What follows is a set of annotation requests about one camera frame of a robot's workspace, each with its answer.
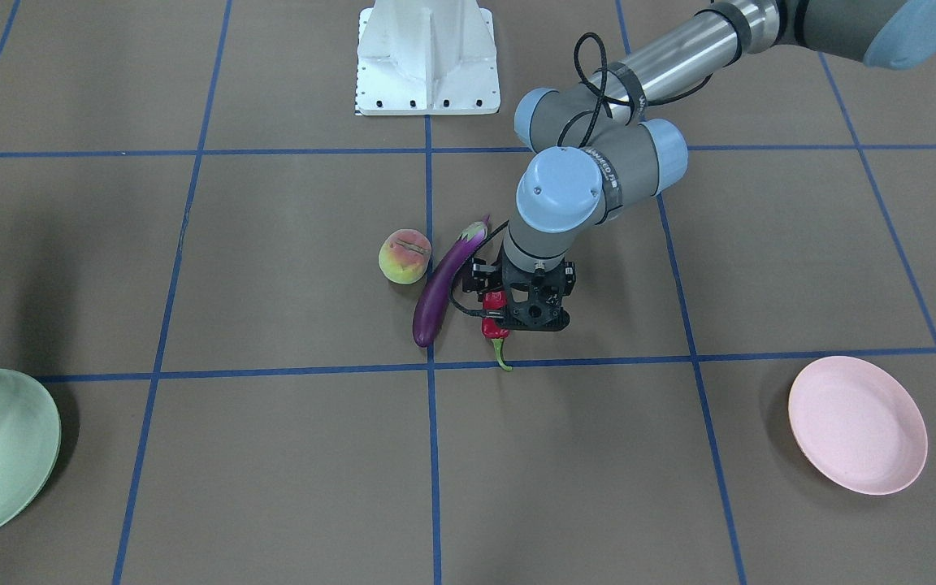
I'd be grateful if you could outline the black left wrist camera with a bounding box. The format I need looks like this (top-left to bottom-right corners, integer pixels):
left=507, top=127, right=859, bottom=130
left=460, top=257, right=504, bottom=297

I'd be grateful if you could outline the red chili pepper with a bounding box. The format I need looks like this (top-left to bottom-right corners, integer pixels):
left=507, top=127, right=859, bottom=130
left=480, top=290, right=514, bottom=371

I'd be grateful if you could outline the yellow pink peach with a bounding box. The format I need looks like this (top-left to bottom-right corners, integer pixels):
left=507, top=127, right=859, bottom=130
left=378, top=228, right=432, bottom=285

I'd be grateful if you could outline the purple eggplant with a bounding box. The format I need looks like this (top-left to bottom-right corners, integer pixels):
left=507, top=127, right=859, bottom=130
left=411, top=214, right=490, bottom=348

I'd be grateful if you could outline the pink plate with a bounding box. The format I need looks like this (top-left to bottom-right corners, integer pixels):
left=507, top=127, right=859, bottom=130
left=787, top=356, right=930, bottom=496

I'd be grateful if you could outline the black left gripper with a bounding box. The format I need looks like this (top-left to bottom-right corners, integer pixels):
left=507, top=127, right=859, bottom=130
left=500, top=262, right=577, bottom=332

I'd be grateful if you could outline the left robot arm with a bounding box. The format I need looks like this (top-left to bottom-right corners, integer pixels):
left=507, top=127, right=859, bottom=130
left=484, top=1, right=936, bottom=331

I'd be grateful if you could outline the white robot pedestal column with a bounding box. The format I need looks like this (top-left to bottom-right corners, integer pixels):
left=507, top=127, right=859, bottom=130
left=354, top=1, right=501, bottom=116

